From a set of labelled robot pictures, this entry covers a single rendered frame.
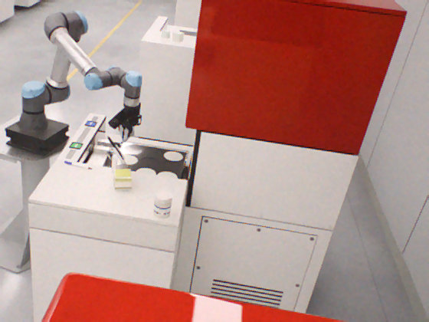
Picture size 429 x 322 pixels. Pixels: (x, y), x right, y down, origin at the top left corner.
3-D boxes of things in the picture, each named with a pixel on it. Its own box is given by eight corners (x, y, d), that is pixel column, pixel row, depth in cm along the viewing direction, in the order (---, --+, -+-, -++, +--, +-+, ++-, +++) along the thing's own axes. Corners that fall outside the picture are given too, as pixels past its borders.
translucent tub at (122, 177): (129, 181, 221) (130, 168, 218) (131, 190, 215) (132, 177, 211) (112, 182, 219) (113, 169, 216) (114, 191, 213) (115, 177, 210)
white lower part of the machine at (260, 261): (284, 254, 342) (314, 150, 301) (293, 350, 272) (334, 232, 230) (184, 237, 347) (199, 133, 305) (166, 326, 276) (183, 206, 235)
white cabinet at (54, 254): (181, 255, 330) (196, 148, 288) (156, 380, 247) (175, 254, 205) (87, 238, 334) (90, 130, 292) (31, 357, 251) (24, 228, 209)
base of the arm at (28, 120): (13, 125, 266) (12, 108, 261) (30, 116, 279) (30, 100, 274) (37, 133, 262) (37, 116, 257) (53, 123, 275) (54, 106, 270)
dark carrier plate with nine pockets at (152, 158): (186, 152, 264) (186, 152, 264) (178, 186, 235) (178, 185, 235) (123, 142, 266) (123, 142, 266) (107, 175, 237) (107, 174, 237)
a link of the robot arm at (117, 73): (99, 66, 229) (116, 75, 224) (117, 63, 237) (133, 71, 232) (98, 81, 234) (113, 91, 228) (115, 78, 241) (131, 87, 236)
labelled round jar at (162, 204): (171, 210, 205) (173, 191, 201) (168, 220, 199) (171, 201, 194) (154, 207, 206) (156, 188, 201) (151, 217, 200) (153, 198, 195)
